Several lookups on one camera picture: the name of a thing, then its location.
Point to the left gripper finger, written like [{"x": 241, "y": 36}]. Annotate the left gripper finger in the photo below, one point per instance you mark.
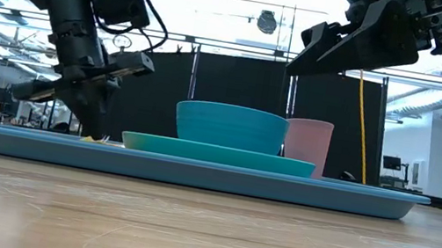
[
  {"x": 79, "y": 106},
  {"x": 99, "y": 109}
]

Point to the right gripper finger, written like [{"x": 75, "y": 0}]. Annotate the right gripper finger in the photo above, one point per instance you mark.
[
  {"x": 372, "y": 41},
  {"x": 317, "y": 37}
]

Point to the yellow cloth napkin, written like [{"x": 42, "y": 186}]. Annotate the yellow cloth napkin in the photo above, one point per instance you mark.
[{"x": 89, "y": 139}]

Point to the pink plastic cup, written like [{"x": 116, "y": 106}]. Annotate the pink plastic cup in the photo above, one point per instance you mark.
[{"x": 309, "y": 142}]

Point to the blue plastic tray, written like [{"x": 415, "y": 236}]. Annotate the blue plastic tray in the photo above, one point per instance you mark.
[{"x": 195, "y": 175}]

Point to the teal round plate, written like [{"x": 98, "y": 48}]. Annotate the teal round plate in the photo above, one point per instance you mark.
[{"x": 216, "y": 154}]

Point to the blue plastic bowl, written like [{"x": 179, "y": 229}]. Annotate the blue plastic bowl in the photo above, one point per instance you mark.
[{"x": 229, "y": 127}]

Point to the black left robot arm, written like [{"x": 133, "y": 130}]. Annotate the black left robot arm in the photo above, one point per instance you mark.
[{"x": 69, "y": 15}]

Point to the black round hanging device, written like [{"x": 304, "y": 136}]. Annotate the black round hanging device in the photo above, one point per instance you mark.
[{"x": 267, "y": 22}]

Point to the black partition screen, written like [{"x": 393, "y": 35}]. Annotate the black partition screen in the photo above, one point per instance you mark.
[{"x": 245, "y": 83}]

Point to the small dark monitor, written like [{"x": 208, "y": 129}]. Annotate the small dark monitor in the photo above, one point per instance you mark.
[{"x": 392, "y": 162}]

